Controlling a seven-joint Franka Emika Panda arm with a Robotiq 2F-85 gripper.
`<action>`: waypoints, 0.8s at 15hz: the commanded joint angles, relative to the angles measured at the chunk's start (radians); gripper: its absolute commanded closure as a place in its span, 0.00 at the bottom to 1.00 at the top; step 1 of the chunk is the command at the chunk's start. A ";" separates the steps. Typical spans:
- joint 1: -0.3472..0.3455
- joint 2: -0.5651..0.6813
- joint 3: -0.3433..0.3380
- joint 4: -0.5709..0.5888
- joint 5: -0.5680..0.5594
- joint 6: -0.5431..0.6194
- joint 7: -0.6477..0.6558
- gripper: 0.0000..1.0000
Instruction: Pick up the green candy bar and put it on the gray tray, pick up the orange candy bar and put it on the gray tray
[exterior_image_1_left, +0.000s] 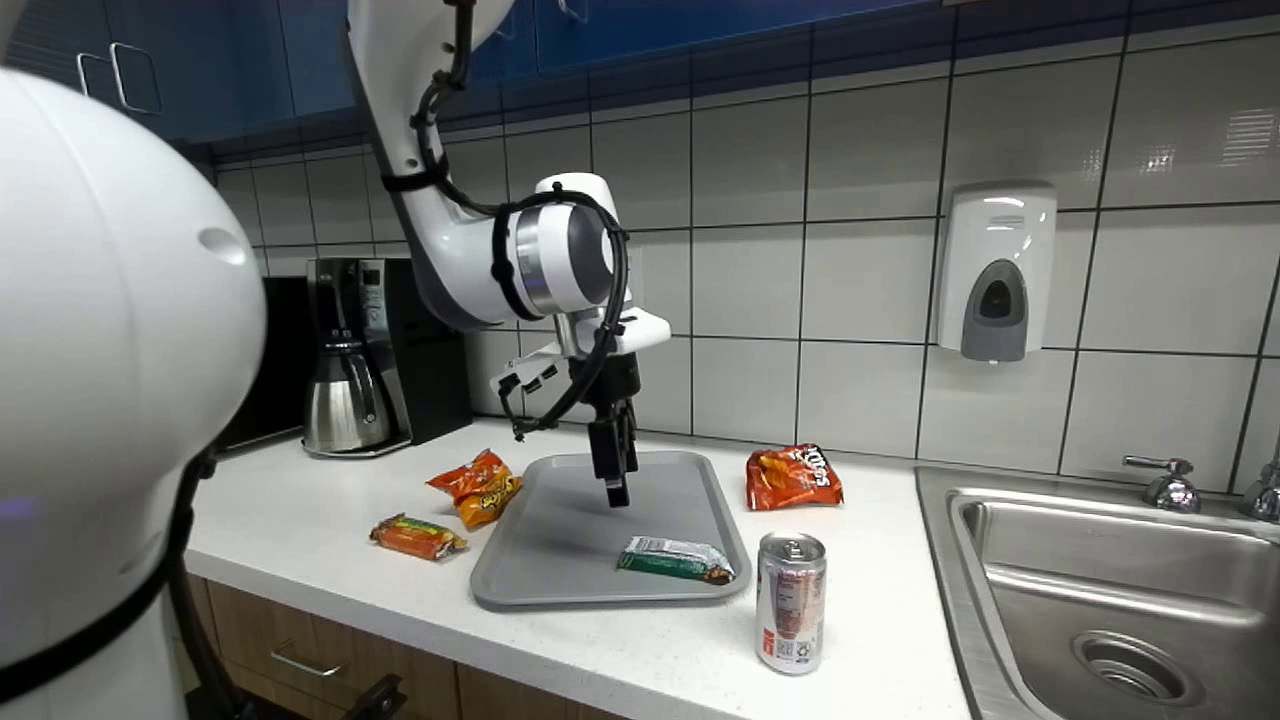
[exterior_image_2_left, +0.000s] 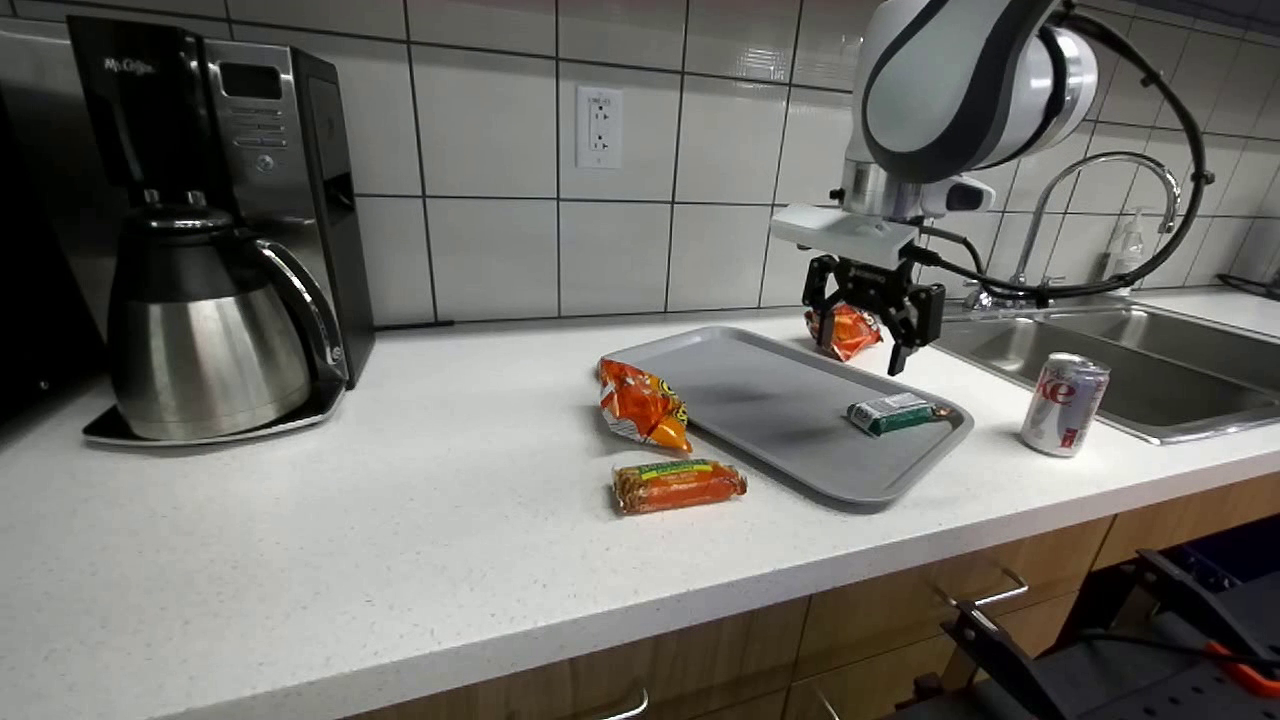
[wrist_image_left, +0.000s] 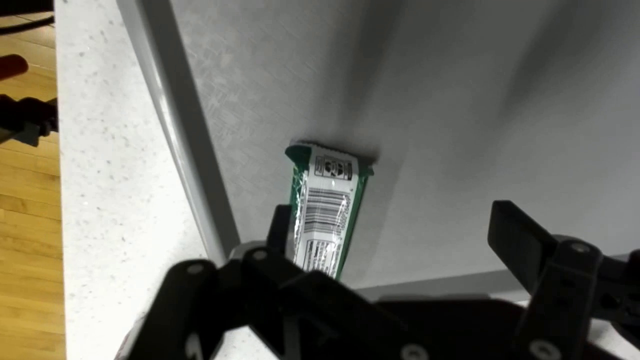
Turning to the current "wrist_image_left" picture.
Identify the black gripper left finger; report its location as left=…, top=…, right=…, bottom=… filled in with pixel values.
left=126, top=203, right=416, bottom=360

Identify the black cart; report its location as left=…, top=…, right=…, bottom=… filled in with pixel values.
left=0, top=92, right=59, bottom=147

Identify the red handle on cart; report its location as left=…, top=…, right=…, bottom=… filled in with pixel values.
left=0, top=54, right=29, bottom=83

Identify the green candy bar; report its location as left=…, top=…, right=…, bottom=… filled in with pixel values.
left=284, top=140, right=376, bottom=280

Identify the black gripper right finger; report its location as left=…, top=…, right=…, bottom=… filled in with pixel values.
left=485, top=198, right=640, bottom=360

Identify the gray plastic tray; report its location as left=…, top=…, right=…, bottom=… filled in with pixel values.
left=115, top=0, right=640, bottom=301

